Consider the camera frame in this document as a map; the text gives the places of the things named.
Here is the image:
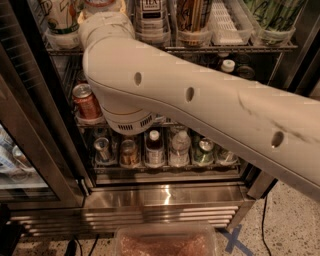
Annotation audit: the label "clear water bottle top shelf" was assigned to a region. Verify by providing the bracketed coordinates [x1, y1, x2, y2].
[84, 0, 119, 14]

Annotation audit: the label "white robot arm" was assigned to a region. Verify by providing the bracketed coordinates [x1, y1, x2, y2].
[79, 12, 320, 200]

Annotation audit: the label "tea bottle white label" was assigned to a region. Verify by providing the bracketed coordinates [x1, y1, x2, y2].
[134, 0, 171, 47]

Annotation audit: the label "brown tea bottle white cap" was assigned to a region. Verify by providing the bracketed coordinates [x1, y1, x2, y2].
[221, 59, 235, 73]

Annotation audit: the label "silver can bottom shelf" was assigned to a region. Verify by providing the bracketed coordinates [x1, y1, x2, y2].
[94, 137, 111, 162]

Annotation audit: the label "gold can bottom shelf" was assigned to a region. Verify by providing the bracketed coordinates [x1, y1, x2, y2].
[120, 139, 138, 165]

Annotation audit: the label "bottom shelf tea bottle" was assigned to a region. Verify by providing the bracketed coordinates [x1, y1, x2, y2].
[146, 130, 165, 168]

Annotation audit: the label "stainless steel display fridge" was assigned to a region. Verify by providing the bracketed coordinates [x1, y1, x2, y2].
[0, 0, 320, 238]

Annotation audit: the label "bottom shelf water bottle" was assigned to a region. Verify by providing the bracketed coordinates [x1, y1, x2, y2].
[169, 130, 191, 167]

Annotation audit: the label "glass fridge door left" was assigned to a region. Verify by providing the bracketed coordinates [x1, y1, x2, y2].
[0, 46, 84, 211]

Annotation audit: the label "open fridge door right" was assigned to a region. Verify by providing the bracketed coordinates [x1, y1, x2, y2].
[247, 171, 277, 200]

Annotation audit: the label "middle orange soda can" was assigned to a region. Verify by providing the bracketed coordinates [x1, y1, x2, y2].
[76, 70, 87, 84]

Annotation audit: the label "orange soda can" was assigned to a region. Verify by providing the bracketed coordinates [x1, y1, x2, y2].
[76, 70, 87, 84]
[72, 83, 102, 119]

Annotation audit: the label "brown patterned tall can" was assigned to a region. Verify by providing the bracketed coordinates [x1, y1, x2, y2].
[176, 0, 213, 32]

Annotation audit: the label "front orange soda can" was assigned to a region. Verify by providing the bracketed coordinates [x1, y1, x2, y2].
[72, 83, 102, 119]

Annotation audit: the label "empty white top tray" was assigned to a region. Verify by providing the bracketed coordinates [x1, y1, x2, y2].
[210, 0, 253, 46]

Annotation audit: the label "rear green soda can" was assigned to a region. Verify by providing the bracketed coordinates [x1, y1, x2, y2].
[236, 65, 255, 80]

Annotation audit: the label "green patterned tall can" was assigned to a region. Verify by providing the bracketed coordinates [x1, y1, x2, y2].
[243, 0, 306, 32]

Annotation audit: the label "bottom green can left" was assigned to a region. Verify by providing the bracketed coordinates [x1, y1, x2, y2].
[193, 138, 214, 166]

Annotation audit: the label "bottom green can right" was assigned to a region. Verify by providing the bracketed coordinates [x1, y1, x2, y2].
[217, 148, 237, 166]

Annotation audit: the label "clear plastic bin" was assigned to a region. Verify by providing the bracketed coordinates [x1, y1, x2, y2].
[114, 222, 217, 256]

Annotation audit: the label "black cables on floor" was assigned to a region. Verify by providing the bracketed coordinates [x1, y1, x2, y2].
[63, 233, 101, 256]

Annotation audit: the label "black power cable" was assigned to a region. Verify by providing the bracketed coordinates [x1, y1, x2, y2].
[261, 196, 273, 256]

